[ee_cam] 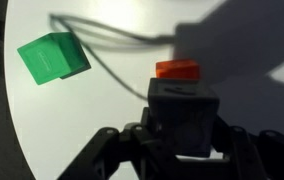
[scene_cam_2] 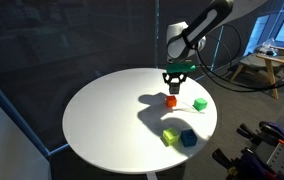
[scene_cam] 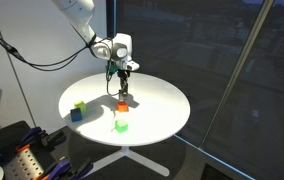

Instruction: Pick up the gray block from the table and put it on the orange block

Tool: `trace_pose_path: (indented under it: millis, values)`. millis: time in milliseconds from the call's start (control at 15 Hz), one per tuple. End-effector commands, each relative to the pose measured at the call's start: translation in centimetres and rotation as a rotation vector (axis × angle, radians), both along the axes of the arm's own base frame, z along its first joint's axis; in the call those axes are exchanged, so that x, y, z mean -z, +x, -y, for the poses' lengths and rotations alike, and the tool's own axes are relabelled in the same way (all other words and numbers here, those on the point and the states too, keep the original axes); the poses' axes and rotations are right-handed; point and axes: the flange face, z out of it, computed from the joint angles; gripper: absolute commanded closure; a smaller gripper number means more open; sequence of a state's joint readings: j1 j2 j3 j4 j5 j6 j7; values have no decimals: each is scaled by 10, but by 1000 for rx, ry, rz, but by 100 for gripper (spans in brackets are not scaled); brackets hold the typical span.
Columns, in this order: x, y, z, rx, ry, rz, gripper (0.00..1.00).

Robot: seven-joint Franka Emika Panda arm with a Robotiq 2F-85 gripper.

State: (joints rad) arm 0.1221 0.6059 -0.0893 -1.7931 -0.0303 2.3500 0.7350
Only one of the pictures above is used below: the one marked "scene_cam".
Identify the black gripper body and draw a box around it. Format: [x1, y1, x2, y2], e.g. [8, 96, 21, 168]
[116, 69, 130, 83]

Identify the gray block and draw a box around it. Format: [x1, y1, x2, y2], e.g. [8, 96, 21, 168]
[118, 91, 129, 101]

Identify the orange block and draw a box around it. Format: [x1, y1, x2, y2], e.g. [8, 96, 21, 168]
[116, 101, 130, 113]

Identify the green block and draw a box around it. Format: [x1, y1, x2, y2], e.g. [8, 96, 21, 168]
[114, 118, 129, 134]

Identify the lime yellow-green block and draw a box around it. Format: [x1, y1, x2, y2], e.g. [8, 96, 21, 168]
[73, 100, 87, 116]

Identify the blue block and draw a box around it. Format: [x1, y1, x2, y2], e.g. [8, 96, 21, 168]
[69, 107, 84, 123]

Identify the perforated metal plate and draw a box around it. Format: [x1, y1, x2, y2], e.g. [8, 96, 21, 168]
[3, 146, 47, 180]

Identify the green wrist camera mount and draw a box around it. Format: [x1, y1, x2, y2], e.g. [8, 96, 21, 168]
[105, 64, 120, 77]

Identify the white table pedestal base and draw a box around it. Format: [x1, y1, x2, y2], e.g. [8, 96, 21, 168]
[81, 145, 171, 178]

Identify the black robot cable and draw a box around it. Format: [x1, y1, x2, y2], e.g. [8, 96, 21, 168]
[0, 13, 114, 73]

